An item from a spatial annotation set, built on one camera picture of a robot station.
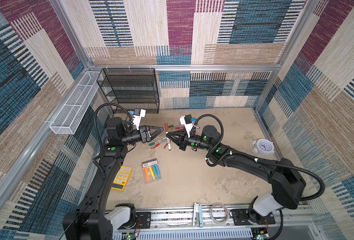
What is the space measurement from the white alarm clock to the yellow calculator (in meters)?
0.79

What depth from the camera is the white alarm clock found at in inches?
37.8

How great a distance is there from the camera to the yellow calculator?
0.84 m
